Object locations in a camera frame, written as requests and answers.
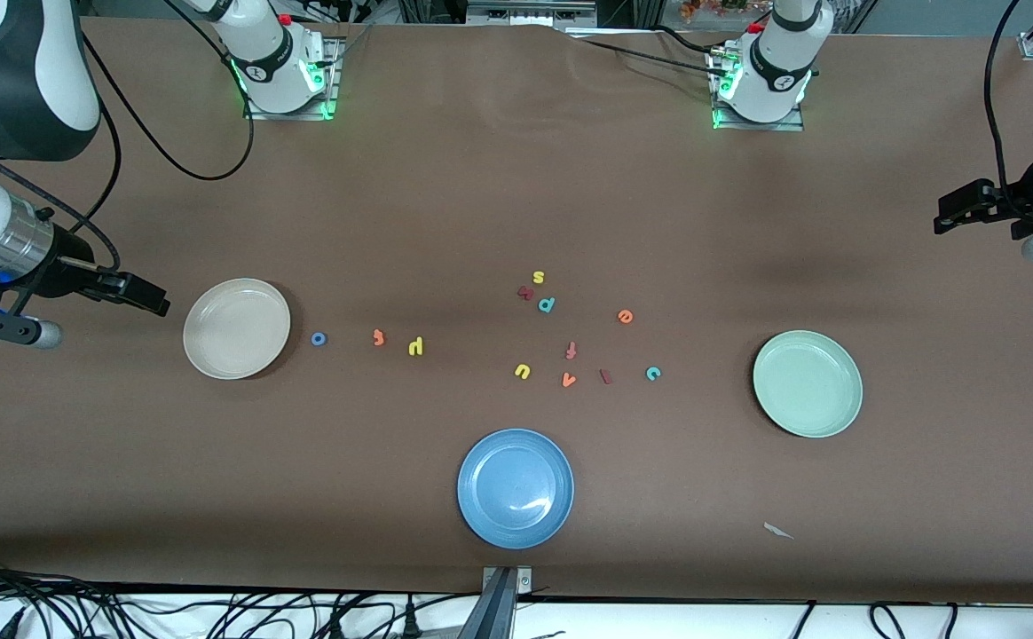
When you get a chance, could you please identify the beige plate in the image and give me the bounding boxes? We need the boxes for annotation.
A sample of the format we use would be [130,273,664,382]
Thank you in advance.
[183,278,292,381]

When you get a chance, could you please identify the light green plate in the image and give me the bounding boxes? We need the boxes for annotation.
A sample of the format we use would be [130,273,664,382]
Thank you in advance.
[753,330,863,439]

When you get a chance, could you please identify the orange decoration cluster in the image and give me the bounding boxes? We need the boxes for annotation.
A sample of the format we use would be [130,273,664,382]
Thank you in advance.
[681,0,770,23]

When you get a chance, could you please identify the brown paper table cover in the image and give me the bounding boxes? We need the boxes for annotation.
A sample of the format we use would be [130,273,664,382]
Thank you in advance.
[0,20,1033,604]

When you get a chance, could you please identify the blue plate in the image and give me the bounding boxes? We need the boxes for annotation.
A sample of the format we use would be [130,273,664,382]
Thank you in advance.
[457,429,575,550]

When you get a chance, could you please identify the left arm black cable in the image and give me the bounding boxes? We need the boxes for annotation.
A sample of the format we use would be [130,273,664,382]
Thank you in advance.
[985,0,1033,216]

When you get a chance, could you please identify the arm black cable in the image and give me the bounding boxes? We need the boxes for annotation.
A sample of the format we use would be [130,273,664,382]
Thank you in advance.
[985,0,1033,216]
[0,0,256,272]

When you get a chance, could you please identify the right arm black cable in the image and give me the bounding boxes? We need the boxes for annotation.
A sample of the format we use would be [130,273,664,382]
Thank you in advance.
[0,0,256,272]

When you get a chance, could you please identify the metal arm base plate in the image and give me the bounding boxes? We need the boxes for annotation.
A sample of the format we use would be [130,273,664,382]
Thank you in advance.
[244,35,342,121]
[710,49,806,132]

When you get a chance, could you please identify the dark camera post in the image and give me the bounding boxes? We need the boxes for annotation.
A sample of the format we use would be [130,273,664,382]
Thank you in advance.
[459,568,517,639]

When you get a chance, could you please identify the aluminium frame bar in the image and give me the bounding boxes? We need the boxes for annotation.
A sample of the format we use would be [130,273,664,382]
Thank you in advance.
[466,0,597,28]

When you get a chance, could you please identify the small metal bracket plate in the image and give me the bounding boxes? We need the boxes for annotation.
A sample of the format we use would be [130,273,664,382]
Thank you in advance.
[481,566,533,594]

